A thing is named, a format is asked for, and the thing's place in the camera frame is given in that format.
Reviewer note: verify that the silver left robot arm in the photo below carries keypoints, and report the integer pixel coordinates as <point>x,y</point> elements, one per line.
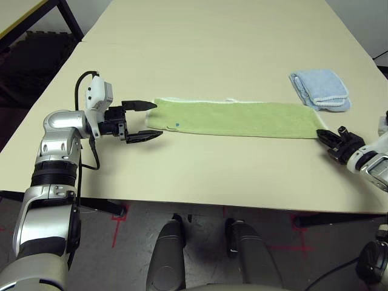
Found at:
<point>57,130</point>

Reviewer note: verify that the green towel with white trim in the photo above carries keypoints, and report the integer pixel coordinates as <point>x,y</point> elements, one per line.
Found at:
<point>242,119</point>

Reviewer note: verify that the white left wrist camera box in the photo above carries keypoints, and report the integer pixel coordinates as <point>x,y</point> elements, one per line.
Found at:
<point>97,94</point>

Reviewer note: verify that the black table foot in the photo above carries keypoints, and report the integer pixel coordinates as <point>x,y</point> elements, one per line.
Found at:
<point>103,207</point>
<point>333,219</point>

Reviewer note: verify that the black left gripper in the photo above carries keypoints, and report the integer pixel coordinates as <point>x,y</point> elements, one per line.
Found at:
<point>113,121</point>

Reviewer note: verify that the black side cabinet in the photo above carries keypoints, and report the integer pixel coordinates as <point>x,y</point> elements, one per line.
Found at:
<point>385,65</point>

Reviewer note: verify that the black foam floor mat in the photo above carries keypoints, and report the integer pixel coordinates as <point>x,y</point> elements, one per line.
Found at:
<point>30,66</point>

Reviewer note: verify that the black-framed side table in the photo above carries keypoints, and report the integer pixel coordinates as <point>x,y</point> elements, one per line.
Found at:
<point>71,18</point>

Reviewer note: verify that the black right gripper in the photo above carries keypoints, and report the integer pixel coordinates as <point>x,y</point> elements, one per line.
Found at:
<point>347,147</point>

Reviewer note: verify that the folded light blue towel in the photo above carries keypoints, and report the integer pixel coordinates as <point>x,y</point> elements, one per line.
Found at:
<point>321,86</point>

